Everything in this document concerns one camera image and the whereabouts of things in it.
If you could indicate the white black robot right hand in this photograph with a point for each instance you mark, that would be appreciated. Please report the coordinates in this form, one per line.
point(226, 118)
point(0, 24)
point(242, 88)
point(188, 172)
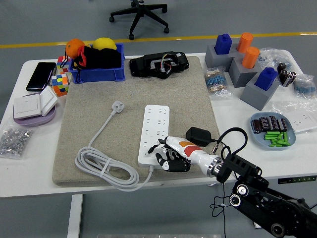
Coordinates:
point(190, 150)

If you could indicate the black plug adapter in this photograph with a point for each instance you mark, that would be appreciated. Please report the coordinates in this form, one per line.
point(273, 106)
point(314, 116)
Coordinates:
point(198, 135)

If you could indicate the white power strip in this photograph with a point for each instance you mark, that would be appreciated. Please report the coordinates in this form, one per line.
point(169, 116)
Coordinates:
point(156, 119)

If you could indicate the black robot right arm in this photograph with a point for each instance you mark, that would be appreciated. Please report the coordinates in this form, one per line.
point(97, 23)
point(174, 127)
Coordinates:
point(247, 171)

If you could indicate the black capacitor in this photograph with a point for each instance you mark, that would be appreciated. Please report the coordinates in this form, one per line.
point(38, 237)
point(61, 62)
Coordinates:
point(274, 123)
point(264, 124)
point(283, 124)
point(256, 126)

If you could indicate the light blue plate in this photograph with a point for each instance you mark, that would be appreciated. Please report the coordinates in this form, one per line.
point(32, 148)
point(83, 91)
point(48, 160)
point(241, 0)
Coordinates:
point(260, 141)

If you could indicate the bag of striped resistors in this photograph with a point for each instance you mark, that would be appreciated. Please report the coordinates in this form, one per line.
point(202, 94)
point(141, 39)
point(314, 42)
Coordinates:
point(216, 81)

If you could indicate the pile of green batteries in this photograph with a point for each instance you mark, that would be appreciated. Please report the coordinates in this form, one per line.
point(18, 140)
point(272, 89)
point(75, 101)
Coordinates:
point(275, 136)

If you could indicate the wide grey block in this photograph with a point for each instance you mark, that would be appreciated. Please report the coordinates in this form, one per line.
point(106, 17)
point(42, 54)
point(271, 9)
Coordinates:
point(213, 60)

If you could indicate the white table leg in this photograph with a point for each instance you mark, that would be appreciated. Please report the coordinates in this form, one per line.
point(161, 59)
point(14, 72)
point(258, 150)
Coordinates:
point(74, 215)
point(256, 225)

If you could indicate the grey-brown mat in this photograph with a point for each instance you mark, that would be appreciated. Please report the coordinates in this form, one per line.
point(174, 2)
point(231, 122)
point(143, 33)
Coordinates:
point(111, 86)

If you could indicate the blue peg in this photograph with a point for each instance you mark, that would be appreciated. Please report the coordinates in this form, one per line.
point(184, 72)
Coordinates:
point(223, 44)
point(266, 79)

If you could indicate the clear bag around socket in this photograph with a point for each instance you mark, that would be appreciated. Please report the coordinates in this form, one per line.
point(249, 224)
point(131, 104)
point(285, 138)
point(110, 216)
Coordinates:
point(284, 106)

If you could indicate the orange cylinder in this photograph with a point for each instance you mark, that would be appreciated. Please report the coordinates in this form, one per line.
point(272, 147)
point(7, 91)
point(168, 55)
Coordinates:
point(244, 42)
point(250, 58)

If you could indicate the black table control panel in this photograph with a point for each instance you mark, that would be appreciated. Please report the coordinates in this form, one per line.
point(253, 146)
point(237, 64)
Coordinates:
point(297, 179)

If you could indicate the blue plastic bin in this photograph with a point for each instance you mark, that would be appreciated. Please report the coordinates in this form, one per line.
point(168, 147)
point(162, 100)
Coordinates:
point(99, 74)

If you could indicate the bundle of black capacitors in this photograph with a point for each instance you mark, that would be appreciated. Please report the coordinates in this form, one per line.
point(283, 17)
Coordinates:
point(286, 75)

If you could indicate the clear plastic bag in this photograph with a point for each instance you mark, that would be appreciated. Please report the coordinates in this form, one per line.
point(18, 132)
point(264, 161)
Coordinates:
point(275, 55)

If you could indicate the bag of blue resistors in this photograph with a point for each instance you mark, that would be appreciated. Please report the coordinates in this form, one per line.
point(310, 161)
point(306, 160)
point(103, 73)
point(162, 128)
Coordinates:
point(304, 86)

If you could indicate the yellow lemon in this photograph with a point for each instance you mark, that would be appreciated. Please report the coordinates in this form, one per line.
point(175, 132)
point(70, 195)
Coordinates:
point(104, 43)

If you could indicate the black office chair base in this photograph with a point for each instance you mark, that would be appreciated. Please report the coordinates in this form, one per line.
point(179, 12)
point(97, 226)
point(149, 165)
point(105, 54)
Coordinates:
point(142, 12)

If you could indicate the large colourful puzzle cube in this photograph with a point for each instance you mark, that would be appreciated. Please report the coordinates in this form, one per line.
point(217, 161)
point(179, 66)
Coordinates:
point(59, 84)

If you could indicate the orange fruit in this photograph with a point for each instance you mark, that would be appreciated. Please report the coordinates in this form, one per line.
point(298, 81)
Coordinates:
point(73, 47)

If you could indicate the small colourful puzzle cube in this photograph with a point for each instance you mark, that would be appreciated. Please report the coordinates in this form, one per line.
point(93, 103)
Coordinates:
point(62, 60)

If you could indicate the purple dish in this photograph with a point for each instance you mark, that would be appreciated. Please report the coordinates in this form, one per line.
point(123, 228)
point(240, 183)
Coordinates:
point(34, 122)

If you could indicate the black smartphone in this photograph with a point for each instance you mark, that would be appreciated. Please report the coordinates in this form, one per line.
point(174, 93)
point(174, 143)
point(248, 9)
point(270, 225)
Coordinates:
point(40, 75)

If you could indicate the bag of metal nuts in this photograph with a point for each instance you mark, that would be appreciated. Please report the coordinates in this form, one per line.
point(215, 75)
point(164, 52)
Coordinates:
point(13, 141)

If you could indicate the white wall socket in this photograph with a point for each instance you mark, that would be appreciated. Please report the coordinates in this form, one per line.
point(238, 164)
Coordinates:
point(303, 121)

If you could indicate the tilted white wall switch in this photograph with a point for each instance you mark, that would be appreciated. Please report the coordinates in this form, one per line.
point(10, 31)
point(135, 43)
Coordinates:
point(48, 100)

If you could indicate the flat white wall switch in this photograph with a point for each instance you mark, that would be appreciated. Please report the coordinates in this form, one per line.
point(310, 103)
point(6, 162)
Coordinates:
point(26, 106)

